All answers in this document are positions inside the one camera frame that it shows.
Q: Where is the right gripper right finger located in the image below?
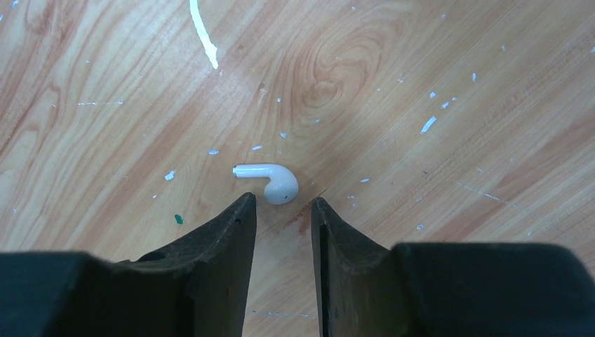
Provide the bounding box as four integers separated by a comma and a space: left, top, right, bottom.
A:
311, 197, 594, 336

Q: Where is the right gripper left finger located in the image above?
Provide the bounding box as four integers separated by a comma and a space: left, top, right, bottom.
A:
1, 192, 257, 336

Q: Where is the white earbud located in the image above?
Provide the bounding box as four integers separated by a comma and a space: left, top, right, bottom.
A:
232, 164, 300, 205

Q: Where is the white plastic scrap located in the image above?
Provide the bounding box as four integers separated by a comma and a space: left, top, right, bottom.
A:
189, 0, 219, 70

